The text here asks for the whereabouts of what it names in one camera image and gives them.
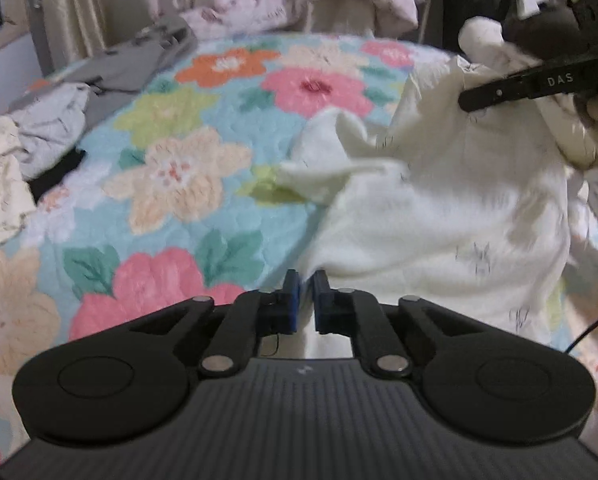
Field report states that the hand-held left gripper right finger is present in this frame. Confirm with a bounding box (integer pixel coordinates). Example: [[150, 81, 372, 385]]
[[311, 269, 486, 382]]

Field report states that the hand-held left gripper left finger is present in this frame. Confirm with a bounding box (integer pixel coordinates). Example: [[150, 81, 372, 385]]
[[124, 269, 300, 380]]

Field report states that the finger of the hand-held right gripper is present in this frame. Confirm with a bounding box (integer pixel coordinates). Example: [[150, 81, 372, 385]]
[[458, 71, 546, 113]]

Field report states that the black hanging garment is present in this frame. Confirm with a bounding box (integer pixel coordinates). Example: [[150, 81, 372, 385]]
[[436, 0, 522, 53]]

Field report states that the light grey garment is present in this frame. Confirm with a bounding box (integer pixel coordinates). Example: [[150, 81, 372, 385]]
[[8, 82, 94, 181]]

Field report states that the mid grey garment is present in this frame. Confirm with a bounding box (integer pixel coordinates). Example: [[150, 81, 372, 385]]
[[39, 16, 200, 128]]

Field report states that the black cable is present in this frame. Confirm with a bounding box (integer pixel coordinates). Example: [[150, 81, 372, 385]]
[[563, 302, 598, 357]]

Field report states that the floral quilt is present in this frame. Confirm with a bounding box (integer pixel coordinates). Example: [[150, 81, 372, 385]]
[[0, 32, 598, 466]]

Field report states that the beige curtain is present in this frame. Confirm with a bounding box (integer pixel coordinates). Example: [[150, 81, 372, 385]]
[[26, 0, 147, 68]]

